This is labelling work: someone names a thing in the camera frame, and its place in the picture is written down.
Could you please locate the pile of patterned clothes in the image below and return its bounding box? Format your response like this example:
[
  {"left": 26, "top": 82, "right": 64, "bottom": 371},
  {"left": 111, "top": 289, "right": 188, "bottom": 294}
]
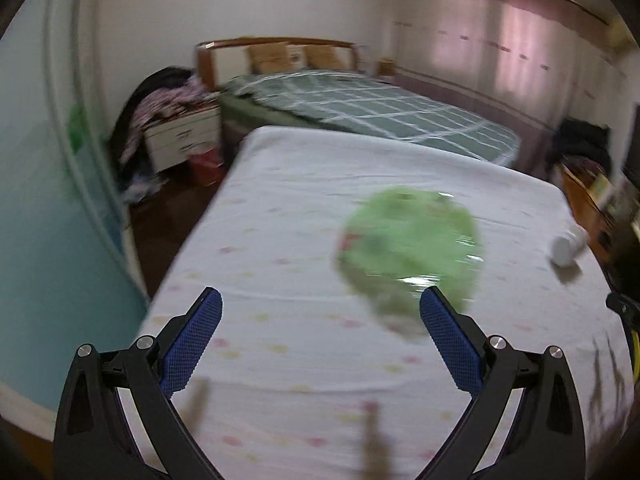
[{"left": 110, "top": 65, "right": 208, "bottom": 201}]

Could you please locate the white dotted table cloth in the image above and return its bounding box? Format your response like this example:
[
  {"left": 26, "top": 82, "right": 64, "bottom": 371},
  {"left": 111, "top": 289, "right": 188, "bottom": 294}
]
[{"left": 135, "top": 125, "right": 636, "bottom": 480}]

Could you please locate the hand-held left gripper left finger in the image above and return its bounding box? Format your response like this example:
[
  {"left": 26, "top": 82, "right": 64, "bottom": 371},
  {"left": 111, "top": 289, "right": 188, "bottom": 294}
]
[{"left": 52, "top": 286, "right": 223, "bottom": 480}]

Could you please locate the white drawer nightstand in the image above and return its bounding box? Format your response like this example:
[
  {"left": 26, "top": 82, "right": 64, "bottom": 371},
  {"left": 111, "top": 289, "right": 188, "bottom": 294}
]
[{"left": 142, "top": 102, "right": 223, "bottom": 173}]

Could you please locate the yellow rimmed trash bin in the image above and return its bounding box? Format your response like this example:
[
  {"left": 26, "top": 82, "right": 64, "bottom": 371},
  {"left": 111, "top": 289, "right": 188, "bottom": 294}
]
[{"left": 627, "top": 310, "right": 640, "bottom": 386}]

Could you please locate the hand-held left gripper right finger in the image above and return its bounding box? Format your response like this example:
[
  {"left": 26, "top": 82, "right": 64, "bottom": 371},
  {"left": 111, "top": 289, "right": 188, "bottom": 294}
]
[{"left": 419, "top": 286, "right": 586, "bottom": 480}]

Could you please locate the tan headboard cushion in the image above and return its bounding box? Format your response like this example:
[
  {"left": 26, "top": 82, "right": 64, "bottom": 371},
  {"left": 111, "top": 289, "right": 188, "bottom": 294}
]
[
  {"left": 245, "top": 42, "right": 291, "bottom": 73},
  {"left": 305, "top": 44, "right": 346, "bottom": 70}
]

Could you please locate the pink purple window curtain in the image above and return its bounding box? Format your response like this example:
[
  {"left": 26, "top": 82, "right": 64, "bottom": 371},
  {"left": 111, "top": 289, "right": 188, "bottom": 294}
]
[{"left": 390, "top": 0, "right": 621, "bottom": 146}]

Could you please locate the green checked bed quilt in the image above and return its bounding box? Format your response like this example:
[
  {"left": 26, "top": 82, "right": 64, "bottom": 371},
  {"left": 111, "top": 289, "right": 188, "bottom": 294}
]
[{"left": 220, "top": 70, "right": 521, "bottom": 163}]

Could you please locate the wooden bed headboard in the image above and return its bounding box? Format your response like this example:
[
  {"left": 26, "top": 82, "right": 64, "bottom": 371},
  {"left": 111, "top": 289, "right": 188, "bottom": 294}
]
[{"left": 194, "top": 36, "right": 366, "bottom": 93}]

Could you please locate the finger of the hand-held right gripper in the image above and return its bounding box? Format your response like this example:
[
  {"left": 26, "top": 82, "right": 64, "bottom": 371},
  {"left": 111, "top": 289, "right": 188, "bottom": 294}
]
[{"left": 605, "top": 291, "right": 640, "bottom": 318}]

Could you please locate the wooden desk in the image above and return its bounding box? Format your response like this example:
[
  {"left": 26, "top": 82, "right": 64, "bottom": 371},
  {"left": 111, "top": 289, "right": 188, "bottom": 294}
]
[{"left": 560, "top": 160, "right": 616, "bottom": 261}]

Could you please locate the white plastic bottle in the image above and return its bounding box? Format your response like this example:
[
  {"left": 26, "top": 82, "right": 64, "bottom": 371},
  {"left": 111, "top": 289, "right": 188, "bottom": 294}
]
[{"left": 549, "top": 227, "right": 588, "bottom": 268}]

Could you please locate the green plastic bag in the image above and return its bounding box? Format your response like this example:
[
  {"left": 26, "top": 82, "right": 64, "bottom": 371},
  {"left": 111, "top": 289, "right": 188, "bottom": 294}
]
[{"left": 334, "top": 185, "right": 486, "bottom": 346}]

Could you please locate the red bin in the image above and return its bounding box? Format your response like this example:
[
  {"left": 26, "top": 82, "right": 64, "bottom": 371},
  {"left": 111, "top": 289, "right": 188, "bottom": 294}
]
[{"left": 189, "top": 147, "right": 226, "bottom": 188}]

